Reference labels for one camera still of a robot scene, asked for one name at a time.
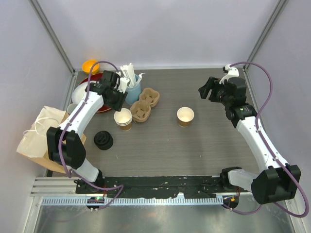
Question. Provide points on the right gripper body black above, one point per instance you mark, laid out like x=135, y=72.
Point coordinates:
x=218, y=93

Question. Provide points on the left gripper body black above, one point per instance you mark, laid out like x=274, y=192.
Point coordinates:
x=117, y=100

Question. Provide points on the brown paper cups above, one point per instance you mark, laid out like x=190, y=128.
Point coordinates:
x=123, y=119

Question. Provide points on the brown paper cup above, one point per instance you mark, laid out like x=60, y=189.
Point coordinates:
x=185, y=115

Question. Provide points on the black lid stack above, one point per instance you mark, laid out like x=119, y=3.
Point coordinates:
x=103, y=140

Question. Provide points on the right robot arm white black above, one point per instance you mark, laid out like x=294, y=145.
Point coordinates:
x=276, y=178

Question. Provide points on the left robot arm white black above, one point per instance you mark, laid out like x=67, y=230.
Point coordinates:
x=91, y=102

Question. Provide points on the blue cup holder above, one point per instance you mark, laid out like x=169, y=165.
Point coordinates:
x=133, y=92

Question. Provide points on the red round tray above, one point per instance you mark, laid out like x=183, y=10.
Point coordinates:
x=95, y=78

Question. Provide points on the cardboard cup carrier front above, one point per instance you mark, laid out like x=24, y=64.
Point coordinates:
x=140, y=111

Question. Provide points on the cardboard cup carrier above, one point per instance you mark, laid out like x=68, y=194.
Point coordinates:
x=151, y=96
x=140, y=111

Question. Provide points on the white wrapped straws bundle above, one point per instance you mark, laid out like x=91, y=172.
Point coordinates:
x=128, y=71

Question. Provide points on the white plate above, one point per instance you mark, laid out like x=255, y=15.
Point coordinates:
x=78, y=93

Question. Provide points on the cardboard cup carrier back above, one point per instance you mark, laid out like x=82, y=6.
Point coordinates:
x=151, y=96

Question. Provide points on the orange bowl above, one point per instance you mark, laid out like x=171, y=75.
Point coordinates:
x=87, y=65

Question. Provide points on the small white pink cup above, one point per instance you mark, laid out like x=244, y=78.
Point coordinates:
x=71, y=108

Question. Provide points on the brown paper bag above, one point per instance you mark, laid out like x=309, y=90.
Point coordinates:
x=34, y=144

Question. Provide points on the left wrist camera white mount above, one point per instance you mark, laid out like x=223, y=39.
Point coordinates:
x=122, y=83

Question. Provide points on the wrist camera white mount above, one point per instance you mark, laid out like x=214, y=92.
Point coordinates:
x=230, y=72
x=122, y=83

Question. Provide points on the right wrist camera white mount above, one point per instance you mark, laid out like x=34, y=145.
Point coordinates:
x=230, y=72

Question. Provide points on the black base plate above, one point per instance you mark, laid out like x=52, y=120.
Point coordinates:
x=165, y=187

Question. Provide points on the aluminium rail frame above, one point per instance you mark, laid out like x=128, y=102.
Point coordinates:
x=53, y=186

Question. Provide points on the white slotted cable duct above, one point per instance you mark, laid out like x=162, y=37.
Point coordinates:
x=95, y=201

